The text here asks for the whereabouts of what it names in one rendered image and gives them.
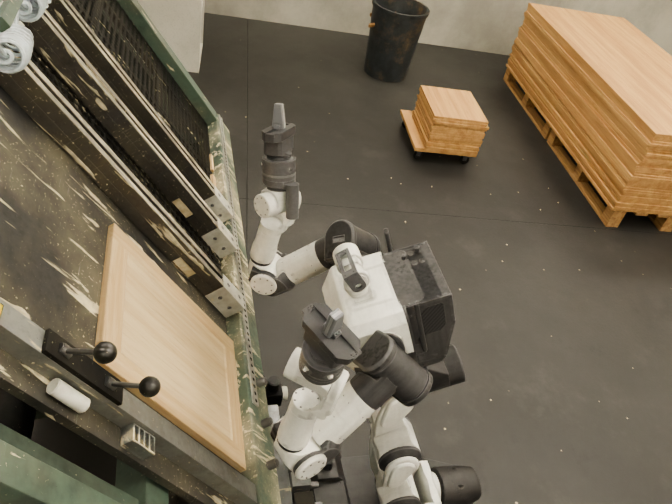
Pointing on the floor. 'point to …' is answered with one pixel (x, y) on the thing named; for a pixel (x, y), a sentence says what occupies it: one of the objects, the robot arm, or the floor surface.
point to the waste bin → (393, 37)
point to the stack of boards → (600, 107)
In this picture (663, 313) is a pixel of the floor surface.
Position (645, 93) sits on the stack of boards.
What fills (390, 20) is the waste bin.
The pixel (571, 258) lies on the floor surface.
